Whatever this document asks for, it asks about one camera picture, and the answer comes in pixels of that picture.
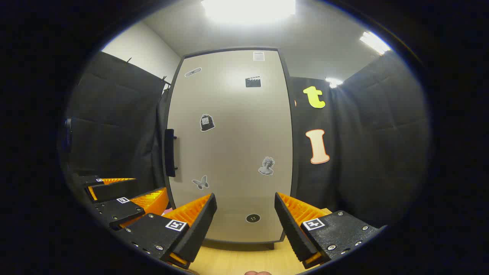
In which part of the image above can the black backdrop cloth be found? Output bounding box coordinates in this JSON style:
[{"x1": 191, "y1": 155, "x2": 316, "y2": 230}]
[{"x1": 65, "y1": 52, "x2": 430, "y2": 230}]

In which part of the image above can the large ceiling light panel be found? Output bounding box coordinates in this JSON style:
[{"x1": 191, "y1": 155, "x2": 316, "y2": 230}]
[{"x1": 201, "y1": 0, "x2": 296, "y2": 23}]

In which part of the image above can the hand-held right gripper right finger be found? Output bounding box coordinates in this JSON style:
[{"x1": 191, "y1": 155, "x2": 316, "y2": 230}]
[{"x1": 274, "y1": 192, "x2": 382, "y2": 269}]

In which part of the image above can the long ceiling light strip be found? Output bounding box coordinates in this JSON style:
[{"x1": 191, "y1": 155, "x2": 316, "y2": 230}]
[{"x1": 359, "y1": 31, "x2": 392, "y2": 55}]

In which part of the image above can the grey cabinet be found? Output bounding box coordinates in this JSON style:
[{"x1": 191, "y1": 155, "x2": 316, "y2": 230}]
[{"x1": 162, "y1": 47, "x2": 300, "y2": 251}]

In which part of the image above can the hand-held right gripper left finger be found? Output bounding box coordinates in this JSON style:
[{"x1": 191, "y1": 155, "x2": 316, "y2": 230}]
[{"x1": 115, "y1": 193, "x2": 217, "y2": 270}]

